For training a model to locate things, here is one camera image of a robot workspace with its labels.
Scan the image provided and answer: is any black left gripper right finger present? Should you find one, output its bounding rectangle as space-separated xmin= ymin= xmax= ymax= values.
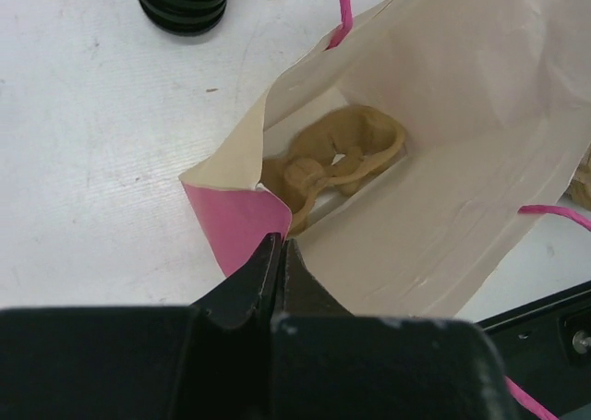
xmin=271 ymin=241 xmax=508 ymax=419

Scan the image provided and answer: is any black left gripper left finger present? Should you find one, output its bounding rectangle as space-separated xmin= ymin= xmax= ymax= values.
xmin=1 ymin=234 xmax=282 ymax=419

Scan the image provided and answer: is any brown cardboard cup carrier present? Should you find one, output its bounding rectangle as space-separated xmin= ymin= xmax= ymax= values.
xmin=260 ymin=105 xmax=406 ymax=235
xmin=566 ymin=149 xmax=591 ymax=210

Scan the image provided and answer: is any pink and cream paper bag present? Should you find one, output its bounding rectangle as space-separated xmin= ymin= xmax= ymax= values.
xmin=180 ymin=0 xmax=590 ymax=316

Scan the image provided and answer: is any stack of black cup lids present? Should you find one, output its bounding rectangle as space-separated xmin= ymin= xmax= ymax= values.
xmin=139 ymin=0 xmax=227 ymax=36

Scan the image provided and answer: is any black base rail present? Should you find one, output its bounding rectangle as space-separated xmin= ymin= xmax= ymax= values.
xmin=479 ymin=282 xmax=590 ymax=419

